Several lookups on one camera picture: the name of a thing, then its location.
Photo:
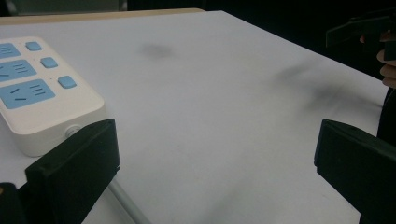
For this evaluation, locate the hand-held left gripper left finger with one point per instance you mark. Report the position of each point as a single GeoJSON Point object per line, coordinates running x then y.
{"type": "Point", "coordinates": [77, 168]}

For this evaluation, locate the white power strip blue sockets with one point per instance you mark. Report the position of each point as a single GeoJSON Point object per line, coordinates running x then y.
{"type": "Point", "coordinates": [40, 102]}

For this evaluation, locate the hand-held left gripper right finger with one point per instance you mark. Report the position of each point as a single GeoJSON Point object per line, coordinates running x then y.
{"type": "Point", "coordinates": [361, 168]}

